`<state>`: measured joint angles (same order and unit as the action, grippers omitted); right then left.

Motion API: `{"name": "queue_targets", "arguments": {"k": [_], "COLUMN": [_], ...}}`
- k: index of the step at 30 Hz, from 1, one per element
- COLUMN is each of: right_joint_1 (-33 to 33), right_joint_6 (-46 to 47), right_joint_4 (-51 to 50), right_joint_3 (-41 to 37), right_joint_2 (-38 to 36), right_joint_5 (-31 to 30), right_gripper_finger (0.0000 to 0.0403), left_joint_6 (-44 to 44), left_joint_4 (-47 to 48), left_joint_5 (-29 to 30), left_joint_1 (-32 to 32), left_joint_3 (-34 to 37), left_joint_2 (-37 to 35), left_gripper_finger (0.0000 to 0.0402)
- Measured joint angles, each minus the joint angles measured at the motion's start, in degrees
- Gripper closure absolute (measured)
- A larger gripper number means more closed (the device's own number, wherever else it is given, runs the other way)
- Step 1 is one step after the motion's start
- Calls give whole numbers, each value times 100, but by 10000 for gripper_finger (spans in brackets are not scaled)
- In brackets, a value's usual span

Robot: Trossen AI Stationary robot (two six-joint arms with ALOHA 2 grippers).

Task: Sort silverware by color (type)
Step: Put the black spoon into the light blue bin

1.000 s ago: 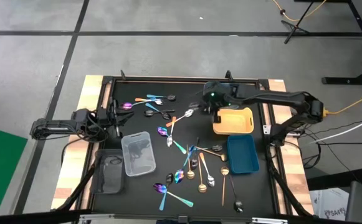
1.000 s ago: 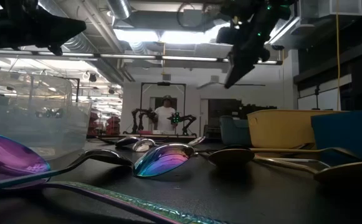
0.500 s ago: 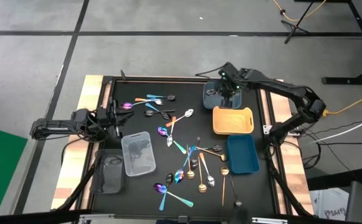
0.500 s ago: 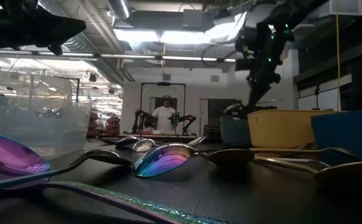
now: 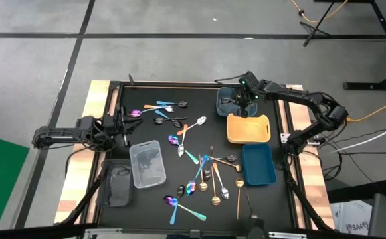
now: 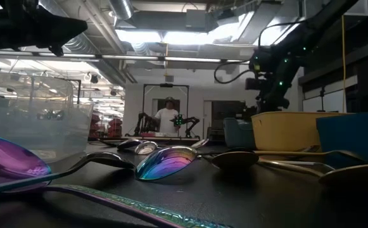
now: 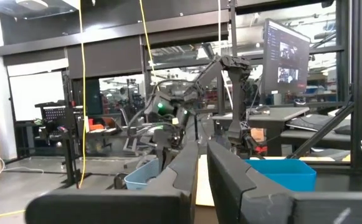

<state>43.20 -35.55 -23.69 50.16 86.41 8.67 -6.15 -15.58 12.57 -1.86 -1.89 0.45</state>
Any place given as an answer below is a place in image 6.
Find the black table mat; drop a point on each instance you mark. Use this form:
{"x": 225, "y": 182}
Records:
{"x": 250, "y": 202}

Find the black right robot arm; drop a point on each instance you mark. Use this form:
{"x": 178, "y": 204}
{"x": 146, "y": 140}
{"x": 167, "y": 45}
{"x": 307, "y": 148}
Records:
{"x": 313, "y": 28}

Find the long ceiling light tube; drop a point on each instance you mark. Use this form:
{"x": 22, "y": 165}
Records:
{"x": 130, "y": 57}

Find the clear plastic bin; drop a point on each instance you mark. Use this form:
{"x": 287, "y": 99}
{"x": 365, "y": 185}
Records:
{"x": 28, "y": 126}

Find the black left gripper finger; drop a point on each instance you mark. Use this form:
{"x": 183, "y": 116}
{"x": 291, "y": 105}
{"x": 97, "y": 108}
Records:
{"x": 63, "y": 30}
{"x": 57, "y": 49}

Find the grey ceiling vent box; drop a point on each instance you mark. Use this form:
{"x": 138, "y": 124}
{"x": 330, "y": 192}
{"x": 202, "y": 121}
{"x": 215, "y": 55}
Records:
{"x": 196, "y": 20}

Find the black background rig frame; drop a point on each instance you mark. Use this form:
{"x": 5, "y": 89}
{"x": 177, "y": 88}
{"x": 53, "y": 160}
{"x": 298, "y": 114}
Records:
{"x": 166, "y": 85}

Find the silver air duct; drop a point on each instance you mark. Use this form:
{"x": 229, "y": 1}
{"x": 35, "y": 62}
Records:
{"x": 122, "y": 8}

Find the black tripod stand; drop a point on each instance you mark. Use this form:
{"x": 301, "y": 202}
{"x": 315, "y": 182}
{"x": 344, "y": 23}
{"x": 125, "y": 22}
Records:
{"x": 321, "y": 101}

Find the black ceiling spotlight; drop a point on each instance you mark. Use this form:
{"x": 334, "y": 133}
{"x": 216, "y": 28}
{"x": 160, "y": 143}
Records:
{"x": 113, "y": 92}
{"x": 94, "y": 79}

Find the slate blue plastic bin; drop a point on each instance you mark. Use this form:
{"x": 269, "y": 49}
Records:
{"x": 237, "y": 134}

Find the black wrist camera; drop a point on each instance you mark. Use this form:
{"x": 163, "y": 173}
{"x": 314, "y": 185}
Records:
{"x": 255, "y": 84}

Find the black background robot arm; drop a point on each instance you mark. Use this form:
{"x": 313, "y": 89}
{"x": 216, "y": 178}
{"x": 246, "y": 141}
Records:
{"x": 145, "y": 124}
{"x": 190, "y": 121}

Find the gold spoon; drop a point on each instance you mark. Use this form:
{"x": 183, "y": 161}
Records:
{"x": 354, "y": 175}
{"x": 234, "y": 161}

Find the person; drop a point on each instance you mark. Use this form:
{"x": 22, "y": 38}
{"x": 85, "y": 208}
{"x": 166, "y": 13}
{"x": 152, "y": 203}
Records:
{"x": 167, "y": 120}

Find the dark cabinet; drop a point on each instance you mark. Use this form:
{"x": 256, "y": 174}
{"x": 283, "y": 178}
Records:
{"x": 228, "y": 114}

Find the red cart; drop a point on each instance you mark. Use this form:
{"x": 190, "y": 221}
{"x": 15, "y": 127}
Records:
{"x": 115, "y": 126}
{"x": 95, "y": 126}

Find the dark blue plastic bin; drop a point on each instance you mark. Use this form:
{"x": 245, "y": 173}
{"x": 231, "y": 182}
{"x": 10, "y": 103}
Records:
{"x": 354, "y": 136}

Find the yellow plastic bin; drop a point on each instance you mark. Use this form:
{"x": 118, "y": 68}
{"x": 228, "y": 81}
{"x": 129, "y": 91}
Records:
{"x": 285, "y": 133}

